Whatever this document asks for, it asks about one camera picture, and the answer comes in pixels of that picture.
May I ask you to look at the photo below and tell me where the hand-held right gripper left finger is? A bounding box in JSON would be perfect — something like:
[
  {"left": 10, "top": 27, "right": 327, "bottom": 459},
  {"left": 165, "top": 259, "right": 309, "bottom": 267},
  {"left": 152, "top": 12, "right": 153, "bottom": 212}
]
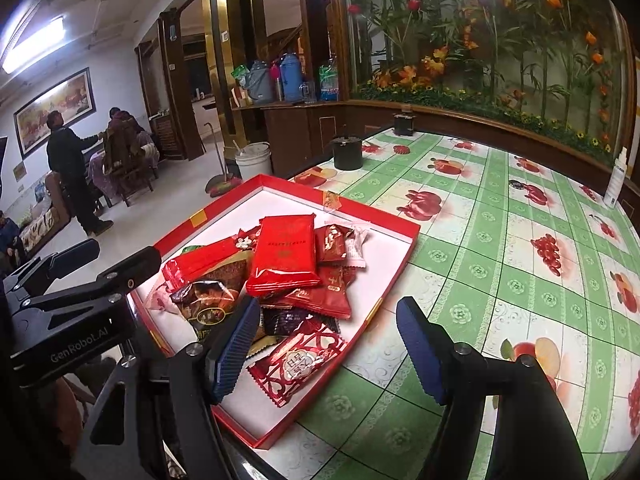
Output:
[{"left": 72, "top": 296, "right": 262, "bottom": 480}]

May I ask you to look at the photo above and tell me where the white bucket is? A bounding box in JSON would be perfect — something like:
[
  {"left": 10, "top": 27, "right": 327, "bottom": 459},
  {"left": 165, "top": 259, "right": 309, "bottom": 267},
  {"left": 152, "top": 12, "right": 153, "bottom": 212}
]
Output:
[{"left": 234, "top": 142, "right": 273, "bottom": 181}]

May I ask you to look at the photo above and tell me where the pink white snack packet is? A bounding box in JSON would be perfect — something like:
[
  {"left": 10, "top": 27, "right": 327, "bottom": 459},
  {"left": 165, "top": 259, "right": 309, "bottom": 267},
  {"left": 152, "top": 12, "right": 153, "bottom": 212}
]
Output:
[{"left": 146, "top": 280, "right": 189, "bottom": 317}]

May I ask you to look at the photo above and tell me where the gold brown chocolate snack packet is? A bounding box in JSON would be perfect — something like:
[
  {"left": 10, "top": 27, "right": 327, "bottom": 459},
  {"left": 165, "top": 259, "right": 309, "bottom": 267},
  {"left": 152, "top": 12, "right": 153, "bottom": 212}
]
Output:
[{"left": 170, "top": 279, "right": 266, "bottom": 359}]

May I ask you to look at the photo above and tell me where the red cardboard box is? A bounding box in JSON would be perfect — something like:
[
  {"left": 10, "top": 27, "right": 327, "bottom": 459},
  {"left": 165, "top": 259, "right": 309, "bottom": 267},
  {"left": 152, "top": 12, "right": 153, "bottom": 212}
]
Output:
[{"left": 127, "top": 173, "right": 421, "bottom": 450}]

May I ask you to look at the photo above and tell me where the long red snack packet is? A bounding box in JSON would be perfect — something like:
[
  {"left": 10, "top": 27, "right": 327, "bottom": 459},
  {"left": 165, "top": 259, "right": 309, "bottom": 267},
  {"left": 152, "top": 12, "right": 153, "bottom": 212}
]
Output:
[{"left": 160, "top": 236, "right": 261, "bottom": 291}]

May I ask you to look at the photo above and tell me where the red patterned snack packet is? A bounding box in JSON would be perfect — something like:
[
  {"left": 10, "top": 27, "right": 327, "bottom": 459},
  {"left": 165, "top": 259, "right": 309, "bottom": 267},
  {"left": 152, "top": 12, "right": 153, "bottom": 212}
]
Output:
[{"left": 247, "top": 317, "right": 349, "bottom": 409}]

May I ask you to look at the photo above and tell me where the white plastic bottle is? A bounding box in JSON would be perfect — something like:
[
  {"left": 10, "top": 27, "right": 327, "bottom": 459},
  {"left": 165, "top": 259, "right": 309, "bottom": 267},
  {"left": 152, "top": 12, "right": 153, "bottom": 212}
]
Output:
[{"left": 603, "top": 147, "right": 629, "bottom": 210}]

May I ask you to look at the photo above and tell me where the blue thermos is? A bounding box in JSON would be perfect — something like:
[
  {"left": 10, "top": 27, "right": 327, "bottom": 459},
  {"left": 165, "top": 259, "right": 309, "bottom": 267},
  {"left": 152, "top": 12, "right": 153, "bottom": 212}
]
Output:
[{"left": 278, "top": 52, "right": 304, "bottom": 103}]

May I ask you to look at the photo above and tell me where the wooden cabinet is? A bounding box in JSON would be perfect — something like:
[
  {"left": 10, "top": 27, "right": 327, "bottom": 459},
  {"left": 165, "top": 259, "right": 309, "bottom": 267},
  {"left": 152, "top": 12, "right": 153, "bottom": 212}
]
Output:
[{"left": 232, "top": 99, "right": 347, "bottom": 182}]

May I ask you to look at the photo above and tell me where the clear tape piece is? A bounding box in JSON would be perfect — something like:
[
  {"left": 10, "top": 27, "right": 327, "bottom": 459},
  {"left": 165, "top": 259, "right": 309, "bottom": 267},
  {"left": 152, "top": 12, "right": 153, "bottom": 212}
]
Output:
[{"left": 322, "top": 189, "right": 344, "bottom": 217}]

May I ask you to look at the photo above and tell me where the grey thermos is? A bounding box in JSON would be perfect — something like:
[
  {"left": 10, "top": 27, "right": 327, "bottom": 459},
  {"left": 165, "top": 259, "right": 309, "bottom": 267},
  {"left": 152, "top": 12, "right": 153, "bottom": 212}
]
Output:
[{"left": 247, "top": 59, "right": 276, "bottom": 106}]

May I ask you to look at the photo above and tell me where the patterned sofa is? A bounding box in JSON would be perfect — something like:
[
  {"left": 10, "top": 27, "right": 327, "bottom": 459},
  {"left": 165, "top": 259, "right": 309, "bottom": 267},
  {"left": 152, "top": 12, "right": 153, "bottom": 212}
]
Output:
[{"left": 19, "top": 172, "right": 72, "bottom": 257}]

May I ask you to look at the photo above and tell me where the green fruit-print tablecloth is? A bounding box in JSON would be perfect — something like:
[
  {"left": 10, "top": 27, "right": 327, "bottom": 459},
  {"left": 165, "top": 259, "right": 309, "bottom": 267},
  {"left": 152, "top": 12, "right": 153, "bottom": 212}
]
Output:
[{"left": 287, "top": 127, "right": 640, "bottom": 480}]

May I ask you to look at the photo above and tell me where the red gold-label snack packet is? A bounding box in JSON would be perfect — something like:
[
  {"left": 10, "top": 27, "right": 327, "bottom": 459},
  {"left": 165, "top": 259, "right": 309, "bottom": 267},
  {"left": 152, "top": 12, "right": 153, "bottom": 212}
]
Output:
[{"left": 260, "top": 264, "right": 357, "bottom": 321}]

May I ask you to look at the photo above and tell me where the dark purple snack packet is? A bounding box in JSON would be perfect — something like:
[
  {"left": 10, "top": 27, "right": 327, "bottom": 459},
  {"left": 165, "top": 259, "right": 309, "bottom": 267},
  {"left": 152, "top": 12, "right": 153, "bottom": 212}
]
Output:
[{"left": 262, "top": 307, "right": 324, "bottom": 337}]

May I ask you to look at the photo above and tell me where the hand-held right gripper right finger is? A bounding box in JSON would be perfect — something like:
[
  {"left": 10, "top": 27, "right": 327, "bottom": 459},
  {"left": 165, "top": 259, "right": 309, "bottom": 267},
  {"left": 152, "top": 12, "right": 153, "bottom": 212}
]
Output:
[{"left": 396, "top": 296, "right": 588, "bottom": 480}]

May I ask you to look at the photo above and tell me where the framed wall painting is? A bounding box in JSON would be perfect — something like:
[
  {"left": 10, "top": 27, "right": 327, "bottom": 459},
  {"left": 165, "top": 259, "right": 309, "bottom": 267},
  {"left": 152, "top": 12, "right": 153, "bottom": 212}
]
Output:
[{"left": 13, "top": 67, "right": 96, "bottom": 161}]

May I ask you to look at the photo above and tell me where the ceiling light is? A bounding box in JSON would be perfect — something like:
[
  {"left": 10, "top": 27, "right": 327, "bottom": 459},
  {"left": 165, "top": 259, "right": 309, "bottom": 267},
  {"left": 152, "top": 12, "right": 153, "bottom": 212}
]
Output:
[{"left": 0, "top": 14, "right": 66, "bottom": 75}]

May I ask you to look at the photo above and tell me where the black cylinder container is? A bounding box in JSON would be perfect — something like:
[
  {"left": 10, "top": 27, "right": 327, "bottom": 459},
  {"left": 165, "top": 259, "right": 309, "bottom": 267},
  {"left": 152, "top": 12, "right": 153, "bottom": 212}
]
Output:
[{"left": 332, "top": 134, "right": 364, "bottom": 171}]

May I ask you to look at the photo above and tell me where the artificial flower display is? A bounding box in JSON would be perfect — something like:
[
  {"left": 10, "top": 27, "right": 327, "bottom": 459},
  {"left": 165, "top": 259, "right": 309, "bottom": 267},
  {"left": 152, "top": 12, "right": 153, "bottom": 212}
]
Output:
[{"left": 344, "top": 0, "right": 632, "bottom": 162}]

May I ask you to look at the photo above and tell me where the dark red snack packet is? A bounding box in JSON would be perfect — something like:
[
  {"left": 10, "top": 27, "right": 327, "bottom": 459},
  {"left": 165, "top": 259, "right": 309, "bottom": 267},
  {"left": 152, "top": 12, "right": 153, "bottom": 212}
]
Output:
[{"left": 314, "top": 224, "right": 354, "bottom": 265}]

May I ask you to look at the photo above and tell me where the large water bottle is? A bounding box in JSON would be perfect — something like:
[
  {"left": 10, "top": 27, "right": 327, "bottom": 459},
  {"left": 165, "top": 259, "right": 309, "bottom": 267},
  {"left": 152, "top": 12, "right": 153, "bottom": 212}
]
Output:
[{"left": 318, "top": 57, "right": 340, "bottom": 102}]

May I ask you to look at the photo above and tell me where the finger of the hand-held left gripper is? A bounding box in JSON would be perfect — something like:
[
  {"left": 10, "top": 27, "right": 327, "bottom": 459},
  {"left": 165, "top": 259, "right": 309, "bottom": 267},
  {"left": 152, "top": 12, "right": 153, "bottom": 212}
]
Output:
[
  {"left": 2, "top": 238, "right": 101, "bottom": 305},
  {"left": 22, "top": 245, "right": 164, "bottom": 324}
]

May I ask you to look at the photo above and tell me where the large red snack packet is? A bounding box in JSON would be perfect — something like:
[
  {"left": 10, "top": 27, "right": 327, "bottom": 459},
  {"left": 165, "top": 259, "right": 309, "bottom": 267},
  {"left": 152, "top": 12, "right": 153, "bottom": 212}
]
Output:
[{"left": 245, "top": 214, "right": 323, "bottom": 299}]

